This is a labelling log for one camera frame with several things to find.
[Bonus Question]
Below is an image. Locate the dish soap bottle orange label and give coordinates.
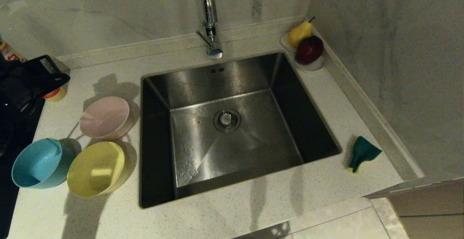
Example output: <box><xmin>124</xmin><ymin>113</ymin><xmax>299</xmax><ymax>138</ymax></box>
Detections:
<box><xmin>0</xmin><ymin>38</ymin><xmax>68</xmax><ymax>103</ymax></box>

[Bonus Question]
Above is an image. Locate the stainless steel sink basin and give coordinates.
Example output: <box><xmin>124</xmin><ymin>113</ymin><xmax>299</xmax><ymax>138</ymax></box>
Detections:
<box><xmin>139</xmin><ymin>51</ymin><xmax>341</xmax><ymax>209</ymax></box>

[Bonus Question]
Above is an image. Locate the green and yellow sponge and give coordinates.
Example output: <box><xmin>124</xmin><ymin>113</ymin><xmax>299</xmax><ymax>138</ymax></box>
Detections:
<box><xmin>348</xmin><ymin>135</ymin><xmax>382</xmax><ymax>173</ymax></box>

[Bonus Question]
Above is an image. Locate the black glass cooktop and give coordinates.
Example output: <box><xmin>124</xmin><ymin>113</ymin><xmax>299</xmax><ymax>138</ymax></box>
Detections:
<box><xmin>0</xmin><ymin>98</ymin><xmax>46</xmax><ymax>238</ymax></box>

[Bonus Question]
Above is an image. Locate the pink plastic bowl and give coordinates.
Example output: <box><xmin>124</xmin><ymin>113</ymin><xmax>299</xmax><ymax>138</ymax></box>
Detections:
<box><xmin>79</xmin><ymin>96</ymin><xmax>134</xmax><ymax>140</ymax></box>

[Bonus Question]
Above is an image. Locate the blue plastic bowl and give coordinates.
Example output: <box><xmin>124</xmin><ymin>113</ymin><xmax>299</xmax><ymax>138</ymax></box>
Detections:
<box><xmin>11</xmin><ymin>138</ymin><xmax>76</xmax><ymax>189</ymax></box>

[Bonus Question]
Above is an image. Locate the yellow plastic bowl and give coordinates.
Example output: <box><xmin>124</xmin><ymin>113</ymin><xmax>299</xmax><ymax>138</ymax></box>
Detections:
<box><xmin>67</xmin><ymin>141</ymin><xmax>131</xmax><ymax>198</ymax></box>

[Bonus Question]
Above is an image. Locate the chrome kitchen faucet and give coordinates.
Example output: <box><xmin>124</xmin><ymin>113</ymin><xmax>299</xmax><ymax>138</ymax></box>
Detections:
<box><xmin>196</xmin><ymin>0</ymin><xmax>224</xmax><ymax>60</ymax></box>

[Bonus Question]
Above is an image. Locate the round metal drain strainer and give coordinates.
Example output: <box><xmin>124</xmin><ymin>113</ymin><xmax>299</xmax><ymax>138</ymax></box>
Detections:
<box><xmin>213</xmin><ymin>108</ymin><xmax>242</xmax><ymax>133</ymax></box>

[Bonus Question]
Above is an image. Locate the yellow pear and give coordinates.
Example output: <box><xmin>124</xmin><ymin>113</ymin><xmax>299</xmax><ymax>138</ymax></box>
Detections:
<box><xmin>288</xmin><ymin>17</ymin><xmax>315</xmax><ymax>48</ymax></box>

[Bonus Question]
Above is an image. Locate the dark red apple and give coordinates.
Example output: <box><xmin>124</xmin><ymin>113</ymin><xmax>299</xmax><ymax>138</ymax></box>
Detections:
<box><xmin>295</xmin><ymin>36</ymin><xmax>324</xmax><ymax>65</ymax></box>

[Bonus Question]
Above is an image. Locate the small white dish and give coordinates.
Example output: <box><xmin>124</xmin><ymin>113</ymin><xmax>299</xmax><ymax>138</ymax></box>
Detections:
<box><xmin>280</xmin><ymin>32</ymin><xmax>326</xmax><ymax>73</ymax></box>

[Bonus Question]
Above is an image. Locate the wood tone cabinet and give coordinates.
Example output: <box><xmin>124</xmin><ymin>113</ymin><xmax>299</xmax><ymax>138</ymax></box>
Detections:
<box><xmin>388</xmin><ymin>183</ymin><xmax>464</xmax><ymax>239</ymax></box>

